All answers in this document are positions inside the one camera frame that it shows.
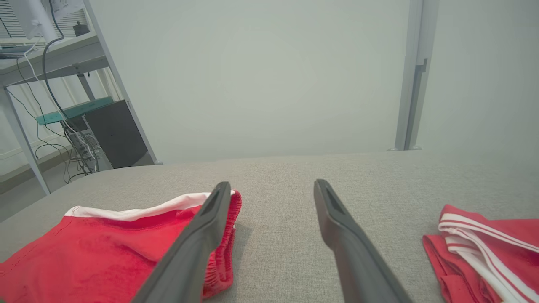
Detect grey metal desk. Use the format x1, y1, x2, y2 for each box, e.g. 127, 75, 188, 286
0, 0, 163, 196

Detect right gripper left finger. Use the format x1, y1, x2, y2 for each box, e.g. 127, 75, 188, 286
131, 181, 232, 303

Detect white floor cable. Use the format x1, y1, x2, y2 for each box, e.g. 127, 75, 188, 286
23, 34, 99, 173

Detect red shorts white stripe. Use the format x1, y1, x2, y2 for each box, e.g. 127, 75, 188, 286
0, 189, 243, 303

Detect white slatted blind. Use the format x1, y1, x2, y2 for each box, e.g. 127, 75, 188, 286
0, 0, 90, 39

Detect grey metal partition post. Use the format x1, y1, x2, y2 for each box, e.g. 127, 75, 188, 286
387, 0, 441, 152

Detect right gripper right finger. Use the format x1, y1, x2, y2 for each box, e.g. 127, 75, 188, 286
313, 179, 414, 303

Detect teal shelf board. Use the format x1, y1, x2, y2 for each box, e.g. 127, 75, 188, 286
36, 96, 115, 126

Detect black computer tower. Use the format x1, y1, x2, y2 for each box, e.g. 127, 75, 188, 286
83, 100, 155, 170

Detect red t-shirt white sleeves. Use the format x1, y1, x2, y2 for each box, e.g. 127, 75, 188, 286
422, 204, 539, 303

